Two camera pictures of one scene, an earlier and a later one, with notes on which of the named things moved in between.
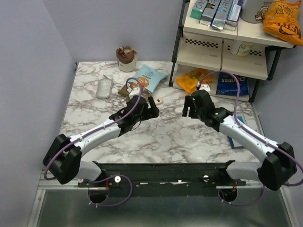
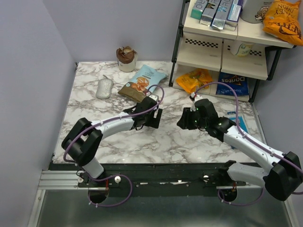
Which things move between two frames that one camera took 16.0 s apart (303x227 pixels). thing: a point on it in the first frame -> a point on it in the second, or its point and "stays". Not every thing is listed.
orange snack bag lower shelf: (188, 82) stays
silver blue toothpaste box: (221, 14) stays
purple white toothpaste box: (233, 15) stays
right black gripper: (188, 102) -> (184, 122)
